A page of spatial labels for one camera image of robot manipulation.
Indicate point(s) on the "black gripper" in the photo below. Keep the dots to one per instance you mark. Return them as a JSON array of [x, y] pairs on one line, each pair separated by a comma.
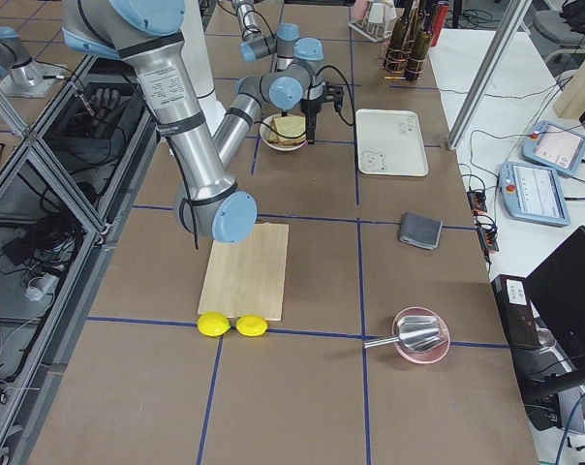
[[311, 108]]

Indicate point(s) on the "white round plate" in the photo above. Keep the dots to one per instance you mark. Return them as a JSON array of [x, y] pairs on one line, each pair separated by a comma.
[[265, 124]]

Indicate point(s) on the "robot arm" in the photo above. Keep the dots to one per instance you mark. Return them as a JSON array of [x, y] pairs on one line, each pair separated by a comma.
[[296, 82], [147, 36]]

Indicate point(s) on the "white bear serving tray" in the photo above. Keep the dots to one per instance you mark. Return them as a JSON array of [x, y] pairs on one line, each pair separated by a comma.
[[389, 142]]

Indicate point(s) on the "dark green wine bottle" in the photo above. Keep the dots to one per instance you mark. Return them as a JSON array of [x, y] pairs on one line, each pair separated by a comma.
[[398, 38]]

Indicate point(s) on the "salmon pink cup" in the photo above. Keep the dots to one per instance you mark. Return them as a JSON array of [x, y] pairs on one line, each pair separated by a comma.
[[359, 10]]

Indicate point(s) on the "white cup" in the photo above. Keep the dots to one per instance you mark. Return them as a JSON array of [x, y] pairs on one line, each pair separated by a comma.
[[381, 12]]

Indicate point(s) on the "folded grey cloth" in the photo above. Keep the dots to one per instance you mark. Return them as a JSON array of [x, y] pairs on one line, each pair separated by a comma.
[[420, 231]]

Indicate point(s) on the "wooden cutting board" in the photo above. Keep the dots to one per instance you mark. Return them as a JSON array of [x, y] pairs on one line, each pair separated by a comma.
[[248, 278]]

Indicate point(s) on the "red cylinder bottle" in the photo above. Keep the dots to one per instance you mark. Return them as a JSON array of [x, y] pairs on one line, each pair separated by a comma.
[[439, 20]]

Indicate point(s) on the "yellow lemon half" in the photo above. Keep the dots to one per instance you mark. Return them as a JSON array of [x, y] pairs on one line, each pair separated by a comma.
[[213, 324], [251, 325]]

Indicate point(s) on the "blue teach pendant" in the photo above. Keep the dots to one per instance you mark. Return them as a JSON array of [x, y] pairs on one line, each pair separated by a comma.
[[554, 146], [533, 194]]

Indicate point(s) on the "metal scoop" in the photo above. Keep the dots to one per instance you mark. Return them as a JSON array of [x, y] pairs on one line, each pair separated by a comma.
[[417, 334]]

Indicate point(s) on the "pink bowl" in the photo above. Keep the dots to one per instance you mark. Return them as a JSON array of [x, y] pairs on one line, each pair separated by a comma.
[[432, 356]]

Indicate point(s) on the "black computer box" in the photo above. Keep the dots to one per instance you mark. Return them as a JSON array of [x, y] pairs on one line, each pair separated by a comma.
[[515, 312]]

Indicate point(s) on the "black monitor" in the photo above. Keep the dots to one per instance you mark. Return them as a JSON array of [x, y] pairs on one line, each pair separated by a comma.
[[557, 290]]

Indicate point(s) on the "copper wire bottle rack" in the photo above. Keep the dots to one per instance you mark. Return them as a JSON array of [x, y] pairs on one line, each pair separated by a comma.
[[402, 63]]

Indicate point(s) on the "white wire cup rack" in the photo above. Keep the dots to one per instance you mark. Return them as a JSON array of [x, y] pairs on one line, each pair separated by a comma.
[[373, 31]]

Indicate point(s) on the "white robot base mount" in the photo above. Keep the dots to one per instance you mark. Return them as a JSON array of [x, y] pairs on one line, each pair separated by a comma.
[[196, 60]]

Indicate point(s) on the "aluminium frame post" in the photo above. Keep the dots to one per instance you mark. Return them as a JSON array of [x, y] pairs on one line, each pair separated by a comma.
[[498, 47]]

